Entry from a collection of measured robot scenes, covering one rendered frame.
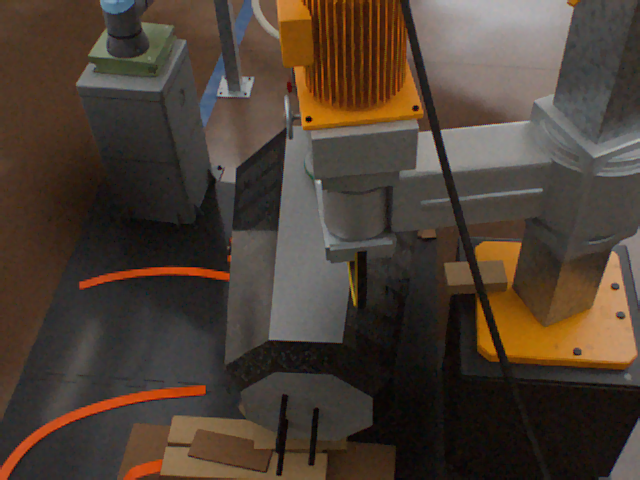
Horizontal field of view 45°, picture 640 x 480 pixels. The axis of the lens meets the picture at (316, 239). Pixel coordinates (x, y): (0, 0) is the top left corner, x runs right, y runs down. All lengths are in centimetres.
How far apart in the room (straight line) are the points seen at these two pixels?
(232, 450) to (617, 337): 140
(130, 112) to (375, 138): 198
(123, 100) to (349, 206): 175
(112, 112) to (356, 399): 180
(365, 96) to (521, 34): 356
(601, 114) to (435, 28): 337
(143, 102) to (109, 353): 112
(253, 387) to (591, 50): 144
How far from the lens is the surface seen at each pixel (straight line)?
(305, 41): 173
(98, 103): 366
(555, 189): 217
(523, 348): 259
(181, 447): 303
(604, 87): 200
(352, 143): 181
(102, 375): 356
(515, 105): 473
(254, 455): 296
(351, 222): 211
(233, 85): 481
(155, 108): 356
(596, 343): 265
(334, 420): 272
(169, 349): 356
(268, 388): 258
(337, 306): 256
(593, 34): 199
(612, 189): 214
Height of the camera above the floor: 288
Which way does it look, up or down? 48 degrees down
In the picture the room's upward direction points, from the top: 4 degrees counter-clockwise
